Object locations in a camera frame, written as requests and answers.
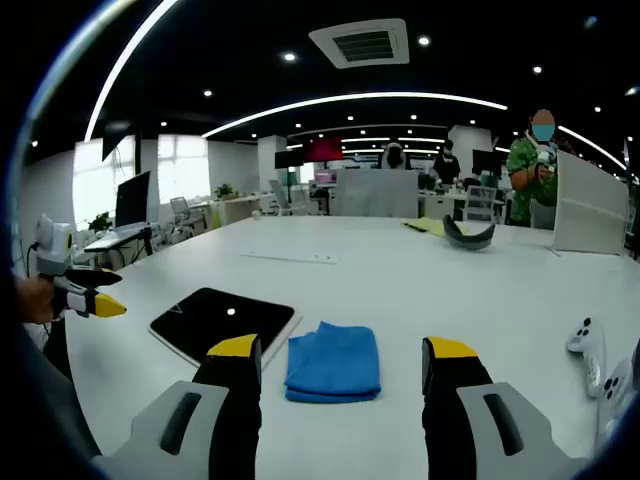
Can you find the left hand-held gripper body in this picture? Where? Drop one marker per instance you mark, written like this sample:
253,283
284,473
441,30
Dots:
54,245

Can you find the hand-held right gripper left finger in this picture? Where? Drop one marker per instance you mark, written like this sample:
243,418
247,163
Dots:
235,400

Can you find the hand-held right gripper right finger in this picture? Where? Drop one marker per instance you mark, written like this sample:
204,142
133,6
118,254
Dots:
450,400

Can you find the black glass scale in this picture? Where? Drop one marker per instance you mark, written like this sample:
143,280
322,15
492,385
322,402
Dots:
210,320

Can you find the blue cleaning cloth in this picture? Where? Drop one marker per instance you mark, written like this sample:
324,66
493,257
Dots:
332,365

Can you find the person's left hand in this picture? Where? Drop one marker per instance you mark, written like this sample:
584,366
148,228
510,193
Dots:
34,300

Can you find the side desk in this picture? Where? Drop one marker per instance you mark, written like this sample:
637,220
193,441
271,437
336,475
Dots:
115,240

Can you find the potted green plant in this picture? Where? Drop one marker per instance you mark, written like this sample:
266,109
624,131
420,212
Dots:
101,221

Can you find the computer monitor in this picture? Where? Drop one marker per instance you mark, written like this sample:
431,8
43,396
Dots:
132,200

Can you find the white game controller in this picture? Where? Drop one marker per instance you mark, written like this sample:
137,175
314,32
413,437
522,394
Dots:
590,350
617,387

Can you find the grey curved headset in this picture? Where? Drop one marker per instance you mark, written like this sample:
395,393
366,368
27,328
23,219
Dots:
467,240

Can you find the yellow paper sheet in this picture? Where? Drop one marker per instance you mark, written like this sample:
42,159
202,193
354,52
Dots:
425,226

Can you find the grey desk divider screen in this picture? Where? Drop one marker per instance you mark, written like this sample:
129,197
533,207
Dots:
375,195

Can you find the white standing partition panel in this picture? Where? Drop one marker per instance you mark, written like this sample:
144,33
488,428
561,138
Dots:
590,210

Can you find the red display screen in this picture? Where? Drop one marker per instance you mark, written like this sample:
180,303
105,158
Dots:
324,149

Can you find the ceiling air vent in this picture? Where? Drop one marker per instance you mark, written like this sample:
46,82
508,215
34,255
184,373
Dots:
360,44

